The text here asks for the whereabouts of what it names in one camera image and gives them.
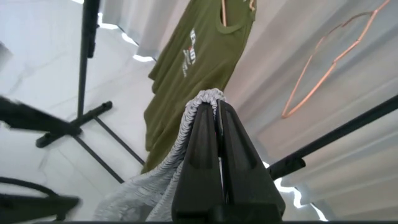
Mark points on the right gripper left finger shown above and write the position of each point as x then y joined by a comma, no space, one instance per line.
196,180

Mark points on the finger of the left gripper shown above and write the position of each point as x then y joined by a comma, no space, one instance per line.
31,119

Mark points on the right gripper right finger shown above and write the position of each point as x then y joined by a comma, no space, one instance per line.
248,186

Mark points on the pale grey shorts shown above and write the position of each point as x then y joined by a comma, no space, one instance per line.
149,189

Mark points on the green printed shirt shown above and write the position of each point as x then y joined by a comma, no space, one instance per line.
186,93

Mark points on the pink clothes hanger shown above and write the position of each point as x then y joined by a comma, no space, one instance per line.
323,76
224,14

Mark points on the black clothes rack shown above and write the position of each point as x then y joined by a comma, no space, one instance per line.
88,31

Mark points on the white curtain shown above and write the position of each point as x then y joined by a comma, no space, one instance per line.
295,140

